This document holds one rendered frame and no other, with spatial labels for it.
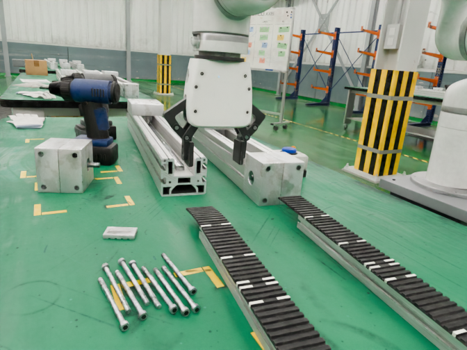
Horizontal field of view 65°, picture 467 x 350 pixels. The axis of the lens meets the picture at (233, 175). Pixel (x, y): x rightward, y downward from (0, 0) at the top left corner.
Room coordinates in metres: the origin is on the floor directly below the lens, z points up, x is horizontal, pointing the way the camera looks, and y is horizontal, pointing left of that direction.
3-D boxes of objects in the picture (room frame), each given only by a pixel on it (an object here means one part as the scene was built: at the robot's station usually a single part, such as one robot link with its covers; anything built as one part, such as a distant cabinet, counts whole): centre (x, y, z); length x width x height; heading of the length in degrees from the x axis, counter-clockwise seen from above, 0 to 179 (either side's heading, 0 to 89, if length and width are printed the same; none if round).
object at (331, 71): (11.07, -2.33, 1.10); 3.30 x 0.90 x 2.20; 28
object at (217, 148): (1.20, 0.08, 0.82); 0.80 x 0.10 x 0.09; 22
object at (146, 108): (1.36, 0.35, 0.87); 0.16 x 0.11 x 0.07; 22
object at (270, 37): (6.79, -0.23, 0.97); 1.51 x 0.50 x 1.95; 48
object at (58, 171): (0.76, 0.35, 0.83); 0.11 x 0.10 x 0.10; 99
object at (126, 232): (0.55, 0.18, 0.78); 0.05 x 0.03 x 0.01; 95
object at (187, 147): (0.55, 0.08, 0.94); 0.03 x 0.03 x 0.07; 22
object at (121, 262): (0.42, 0.12, 0.78); 0.11 x 0.01 x 0.01; 34
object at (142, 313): (0.39, 0.12, 0.78); 0.11 x 0.01 x 0.01; 34
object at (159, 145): (1.13, 0.25, 0.82); 0.80 x 0.10 x 0.09; 22
